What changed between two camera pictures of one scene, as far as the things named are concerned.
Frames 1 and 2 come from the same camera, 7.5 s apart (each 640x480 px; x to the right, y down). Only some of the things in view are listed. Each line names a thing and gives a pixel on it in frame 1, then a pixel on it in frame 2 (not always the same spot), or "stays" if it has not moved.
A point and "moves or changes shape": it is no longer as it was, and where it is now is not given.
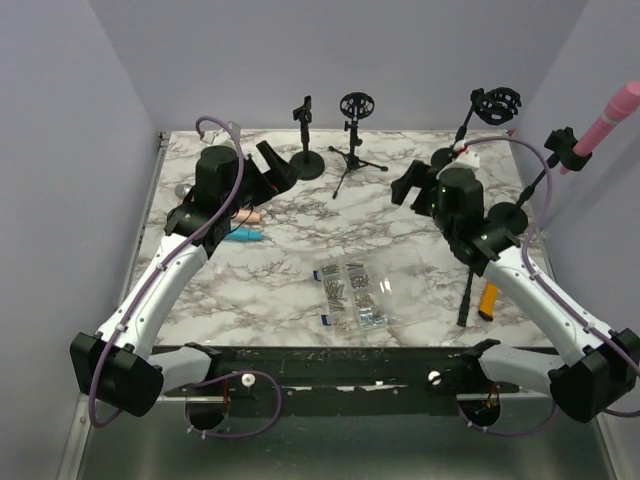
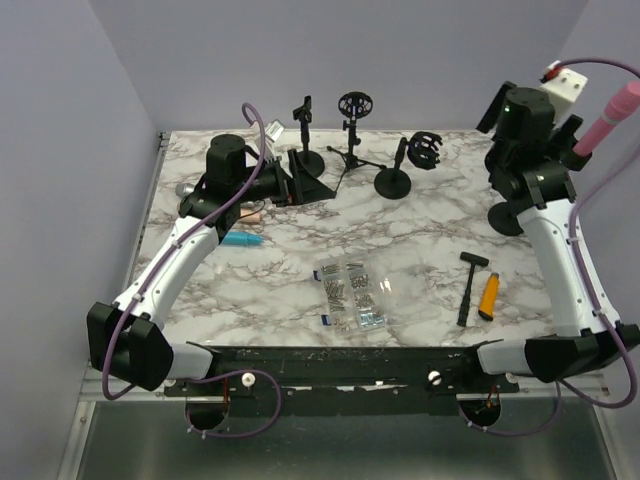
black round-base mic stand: (308, 164) stays
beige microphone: (254, 217) stays
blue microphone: (243, 233) moves or changes shape
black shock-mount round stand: (495, 105) to (423, 153)
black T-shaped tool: (462, 318) stays
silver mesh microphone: (181, 190) stays
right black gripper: (420, 175) to (560, 136)
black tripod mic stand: (355, 106) stays
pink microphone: (620, 105) stays
